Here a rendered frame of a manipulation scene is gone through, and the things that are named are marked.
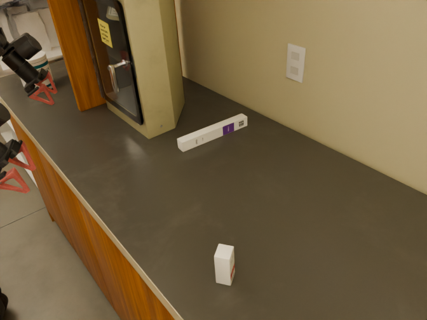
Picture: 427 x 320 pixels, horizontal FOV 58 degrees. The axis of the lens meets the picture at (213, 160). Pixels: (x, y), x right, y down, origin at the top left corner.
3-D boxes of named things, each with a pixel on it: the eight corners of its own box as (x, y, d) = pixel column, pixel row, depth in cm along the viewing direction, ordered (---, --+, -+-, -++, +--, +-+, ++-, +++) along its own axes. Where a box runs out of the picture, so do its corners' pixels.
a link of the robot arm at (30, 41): (-10, 37, 128) (-17, 44, 121) (15, 16, 126) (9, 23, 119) (19, 64, 135) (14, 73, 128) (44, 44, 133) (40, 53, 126)
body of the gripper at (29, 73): (46, 70, 138) (29, 54, 134) (41, 82, 130) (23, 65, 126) (32, 81, 139) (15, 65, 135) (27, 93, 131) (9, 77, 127)
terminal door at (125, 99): (105, 98, 149) (78, -14, 126) (143, 126, 129) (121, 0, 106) (103, 98, 149) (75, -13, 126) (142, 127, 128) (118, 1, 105)
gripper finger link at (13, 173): (41, 173, 99) (11, 149, 93) (37, 190, 93) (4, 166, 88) (21, 186, 100) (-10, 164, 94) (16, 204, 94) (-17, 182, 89)
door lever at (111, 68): (131, 89, 123) (127, 86, 125) (125, 60, 118) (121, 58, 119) (115, 94, 121) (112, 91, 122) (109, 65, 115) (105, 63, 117)
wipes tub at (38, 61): (49, 79, 181) (39, 47, 172) (59, 87, 172) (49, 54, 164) (21, 87, 174) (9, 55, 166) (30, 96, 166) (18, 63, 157)
